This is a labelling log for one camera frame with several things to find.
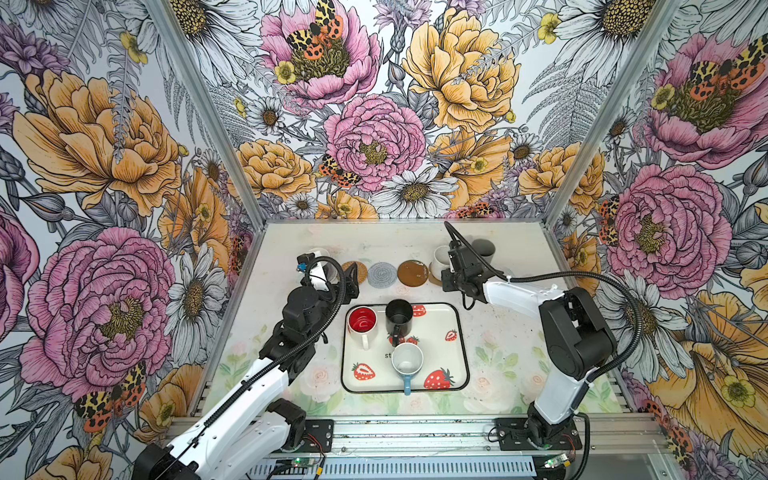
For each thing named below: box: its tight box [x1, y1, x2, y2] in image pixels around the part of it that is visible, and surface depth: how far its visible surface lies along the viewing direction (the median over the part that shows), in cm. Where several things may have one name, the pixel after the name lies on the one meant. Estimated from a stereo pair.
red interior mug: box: [348, 306, 378, 350], surface depth 89 cm
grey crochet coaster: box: [368, 262, 397, 289], surface depth 107 cm
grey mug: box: [472, 238, 496, 265], surface depth 101 cm
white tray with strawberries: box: [342, 302, 470, 393], surface depth 87 cm
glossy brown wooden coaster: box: [397, 260, 429, 287], surface depth 108 cm
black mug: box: [385, 298, 413, 347], surface depth 89 cm
